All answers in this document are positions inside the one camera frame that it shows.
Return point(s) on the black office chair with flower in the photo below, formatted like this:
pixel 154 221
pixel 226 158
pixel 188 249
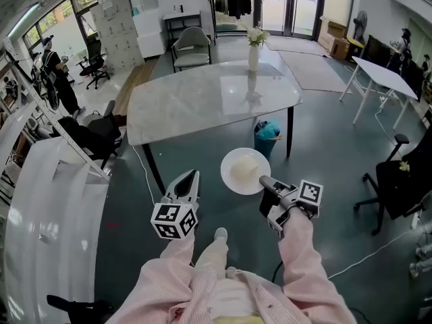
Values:
pixel 401 184

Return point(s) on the yellow black bin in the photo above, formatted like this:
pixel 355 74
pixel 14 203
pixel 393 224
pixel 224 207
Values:
pixel 356 49

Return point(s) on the black screen panel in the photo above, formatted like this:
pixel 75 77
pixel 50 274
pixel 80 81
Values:
pixel 378 51

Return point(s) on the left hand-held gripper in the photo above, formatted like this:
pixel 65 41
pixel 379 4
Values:
pixel 173 219

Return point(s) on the white metal shelf rack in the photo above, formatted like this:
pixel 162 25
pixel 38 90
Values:
pixel 44 197

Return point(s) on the beige floor rug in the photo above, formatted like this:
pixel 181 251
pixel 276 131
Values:
pixel 314 69

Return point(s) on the white locker cabinet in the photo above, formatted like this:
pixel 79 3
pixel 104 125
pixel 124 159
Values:
pixel 116 34

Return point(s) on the grey marble table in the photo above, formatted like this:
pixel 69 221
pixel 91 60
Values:
pixel 189 103

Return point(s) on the black mesh office chair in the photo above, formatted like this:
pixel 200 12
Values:
pixel 92 61

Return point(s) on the brown cardboard box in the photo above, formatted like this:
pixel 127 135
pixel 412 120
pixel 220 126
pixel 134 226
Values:
pixel 332 37

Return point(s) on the white round plate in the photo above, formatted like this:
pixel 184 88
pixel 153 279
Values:
pixel 233 157

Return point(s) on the person's right forearm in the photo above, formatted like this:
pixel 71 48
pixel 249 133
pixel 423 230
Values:
pixel 303 268

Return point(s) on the white low cabinet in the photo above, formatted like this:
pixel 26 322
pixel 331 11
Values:
pixel 148 34

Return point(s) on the white flower bunch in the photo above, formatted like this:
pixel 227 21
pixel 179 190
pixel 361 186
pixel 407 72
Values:
pixel 257 35

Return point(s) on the person's white shoe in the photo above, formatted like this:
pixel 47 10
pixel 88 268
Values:
pixel 221 233

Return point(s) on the black frame side desk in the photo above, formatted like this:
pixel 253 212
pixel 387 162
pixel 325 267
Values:
pixel 182 20

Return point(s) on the teal waste bin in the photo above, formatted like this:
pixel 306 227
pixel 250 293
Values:
pixel 266 137

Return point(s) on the pale white food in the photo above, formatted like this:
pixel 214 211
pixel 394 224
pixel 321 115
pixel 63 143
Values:
pixel 243 169

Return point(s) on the person's pink jacket torso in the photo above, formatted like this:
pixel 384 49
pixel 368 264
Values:
pixel 236 299

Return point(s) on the person's white trouser leg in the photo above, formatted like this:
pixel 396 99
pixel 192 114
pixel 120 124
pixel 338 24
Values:
pixel 212 258

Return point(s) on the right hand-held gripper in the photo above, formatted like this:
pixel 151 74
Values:
pixel 308 196

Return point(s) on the person's left forearm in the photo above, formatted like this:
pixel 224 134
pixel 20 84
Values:
pixel 168 275

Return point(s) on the white folding table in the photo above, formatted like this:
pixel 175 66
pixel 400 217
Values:
pixel 381 76

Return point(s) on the black padded chair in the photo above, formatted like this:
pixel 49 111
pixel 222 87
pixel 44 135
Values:
pixel 91 137

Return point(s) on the white tall vase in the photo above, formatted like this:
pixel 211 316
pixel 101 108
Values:
pixel 253 59

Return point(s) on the black standing fan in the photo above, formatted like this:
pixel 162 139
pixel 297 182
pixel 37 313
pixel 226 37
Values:
pixel 360 22

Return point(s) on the grey-green armchair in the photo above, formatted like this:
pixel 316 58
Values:
pixel 190 46

